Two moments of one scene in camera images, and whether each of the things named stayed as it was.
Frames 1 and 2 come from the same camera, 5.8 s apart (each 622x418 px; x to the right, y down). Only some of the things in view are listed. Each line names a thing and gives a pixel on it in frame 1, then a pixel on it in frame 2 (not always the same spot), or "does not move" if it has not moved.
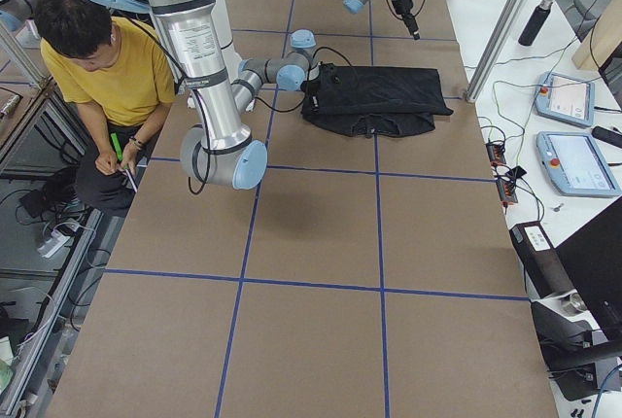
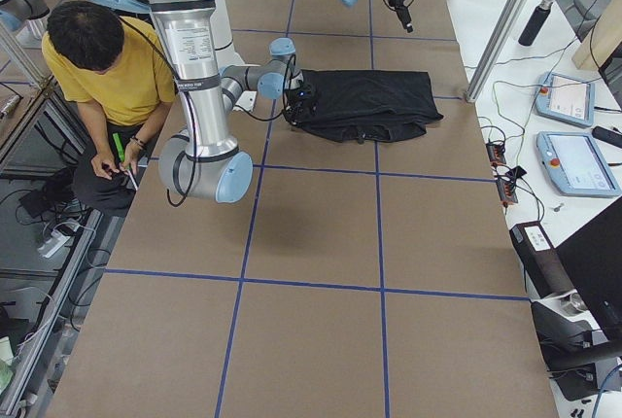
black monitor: x=593 y=260 does not move
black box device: x=540 y=260 does not move
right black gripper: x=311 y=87 → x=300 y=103
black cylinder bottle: x=535 y=22 does not move
